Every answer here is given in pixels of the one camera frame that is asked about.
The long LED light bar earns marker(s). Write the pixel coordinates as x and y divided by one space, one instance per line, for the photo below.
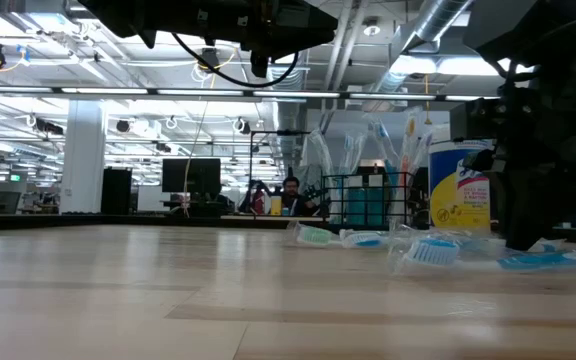
203 92

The blue white toothbrush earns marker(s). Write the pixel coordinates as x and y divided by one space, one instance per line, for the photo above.
433 251
365 240
381 131

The black cabinet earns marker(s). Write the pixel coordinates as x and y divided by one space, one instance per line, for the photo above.
116 191

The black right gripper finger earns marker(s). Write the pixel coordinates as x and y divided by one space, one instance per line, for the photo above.
533 215

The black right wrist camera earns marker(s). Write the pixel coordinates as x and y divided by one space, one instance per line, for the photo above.
473 120

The person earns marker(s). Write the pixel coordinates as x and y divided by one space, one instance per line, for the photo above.
292 192

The yellow bottle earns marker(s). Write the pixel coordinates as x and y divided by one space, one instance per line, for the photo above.
275 205

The black desk monitor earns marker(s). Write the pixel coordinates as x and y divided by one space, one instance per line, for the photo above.
191 175

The green white toothbrush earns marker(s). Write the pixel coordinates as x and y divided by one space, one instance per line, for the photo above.
315 235

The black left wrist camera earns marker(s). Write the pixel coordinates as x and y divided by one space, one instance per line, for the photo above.
259 65

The white pillar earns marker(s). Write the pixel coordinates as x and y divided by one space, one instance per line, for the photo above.
83 155

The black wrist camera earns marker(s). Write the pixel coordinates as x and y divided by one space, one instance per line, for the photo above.
259 65
473 120

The silver ventilation duct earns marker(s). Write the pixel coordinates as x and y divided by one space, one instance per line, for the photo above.
438 20

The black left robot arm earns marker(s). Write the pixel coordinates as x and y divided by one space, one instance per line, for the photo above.
168 17

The black aluminium table frame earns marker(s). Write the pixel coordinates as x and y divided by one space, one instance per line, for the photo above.
118 221

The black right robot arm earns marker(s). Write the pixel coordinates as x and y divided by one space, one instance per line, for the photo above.
543 30

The white-lidded wipes canister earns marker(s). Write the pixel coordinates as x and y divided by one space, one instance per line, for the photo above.
455 200

